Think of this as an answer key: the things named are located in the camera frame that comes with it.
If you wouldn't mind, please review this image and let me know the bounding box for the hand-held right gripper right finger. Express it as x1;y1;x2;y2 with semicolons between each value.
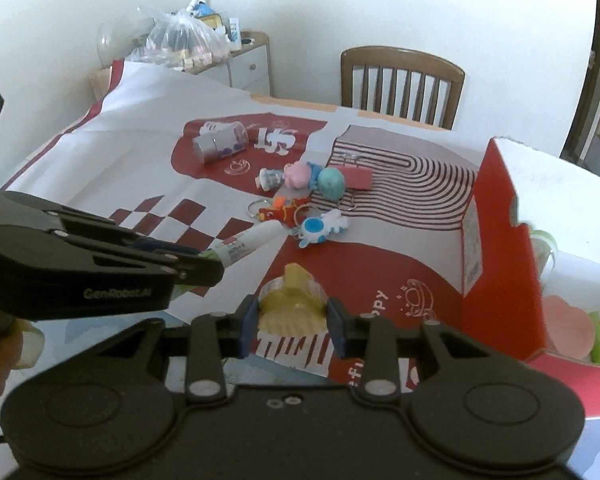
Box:
326;298;497;404

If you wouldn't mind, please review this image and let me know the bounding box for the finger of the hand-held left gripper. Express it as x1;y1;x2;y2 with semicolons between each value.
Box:
44;204;202;259
54;229;226;288

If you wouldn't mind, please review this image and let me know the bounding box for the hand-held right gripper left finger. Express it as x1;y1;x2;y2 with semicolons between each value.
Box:
87;296;259;404

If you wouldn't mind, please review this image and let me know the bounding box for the white glue stick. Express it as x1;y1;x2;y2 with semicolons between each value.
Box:
175;222;281;291

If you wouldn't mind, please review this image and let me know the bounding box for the teal pencil sharpener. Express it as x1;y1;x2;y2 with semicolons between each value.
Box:
316;167;347;204

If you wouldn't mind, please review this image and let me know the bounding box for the red cardboard box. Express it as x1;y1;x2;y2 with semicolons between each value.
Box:
459;135;600;420

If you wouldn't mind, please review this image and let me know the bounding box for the person's left hand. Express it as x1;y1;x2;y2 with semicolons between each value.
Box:
0;319;44;403

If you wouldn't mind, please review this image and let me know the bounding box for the blue white toy figure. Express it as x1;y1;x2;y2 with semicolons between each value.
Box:
296;210;350;249

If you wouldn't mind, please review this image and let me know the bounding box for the silver capped clear jar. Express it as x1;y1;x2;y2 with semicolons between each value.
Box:
192;135;247;164

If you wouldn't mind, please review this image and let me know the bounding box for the pink pig toy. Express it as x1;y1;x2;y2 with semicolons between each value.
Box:
284;160;326;190

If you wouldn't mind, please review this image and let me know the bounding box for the pink binder clip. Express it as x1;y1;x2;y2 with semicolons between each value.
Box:
336;151;375;211

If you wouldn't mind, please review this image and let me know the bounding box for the small white drawer cabinet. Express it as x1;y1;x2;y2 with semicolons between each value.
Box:
195;30;272;97

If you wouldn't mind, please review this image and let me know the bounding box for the clear plastic bag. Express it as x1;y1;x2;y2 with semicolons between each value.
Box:
130;6;234;74

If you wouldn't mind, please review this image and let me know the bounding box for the green white plastic object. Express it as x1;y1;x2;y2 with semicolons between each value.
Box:
529;227;561;281

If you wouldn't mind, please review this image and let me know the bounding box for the blue yellow plush toy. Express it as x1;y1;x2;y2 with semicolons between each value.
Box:
192;2;226;29

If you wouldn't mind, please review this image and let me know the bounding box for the brown wooden chair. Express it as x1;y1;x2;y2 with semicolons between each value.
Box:
340;46;466;130

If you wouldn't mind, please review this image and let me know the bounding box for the red fish keychain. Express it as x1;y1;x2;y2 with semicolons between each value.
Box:
247;192;314;229

